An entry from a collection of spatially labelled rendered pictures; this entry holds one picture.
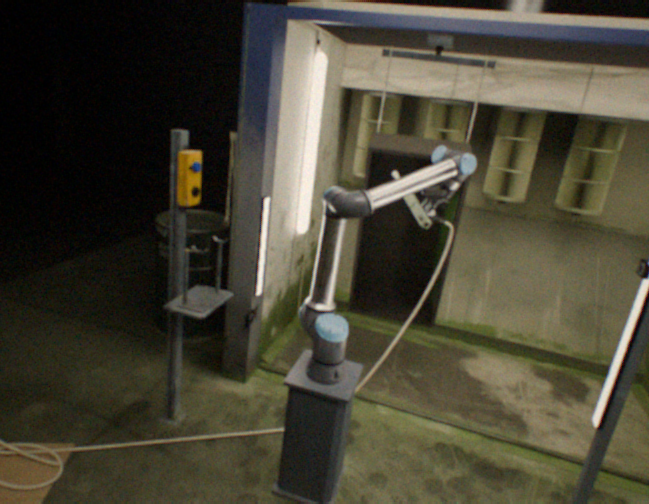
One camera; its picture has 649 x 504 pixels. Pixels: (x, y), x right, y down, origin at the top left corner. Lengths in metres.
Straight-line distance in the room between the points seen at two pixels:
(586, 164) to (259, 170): 2.50
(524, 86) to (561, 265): 1.51
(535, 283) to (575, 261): 0.38
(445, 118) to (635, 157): 1.54
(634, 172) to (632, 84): 0.82
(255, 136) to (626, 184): 3.07
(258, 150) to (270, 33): 0.61
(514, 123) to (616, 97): 0.66
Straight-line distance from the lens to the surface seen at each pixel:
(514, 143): 3.92
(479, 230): 4.29
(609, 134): 4.01
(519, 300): 4.18
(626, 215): 4.54
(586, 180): 4.02
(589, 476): 2.69
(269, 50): 2.62
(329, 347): 2.07
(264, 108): 2.62
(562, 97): 3.89
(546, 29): 2.44
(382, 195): 1.96
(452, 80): 3.84
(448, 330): 4.07
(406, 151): 2.70
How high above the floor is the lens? 1.87
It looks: 18 degrees down
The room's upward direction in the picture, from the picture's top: 7 degrees clockwise
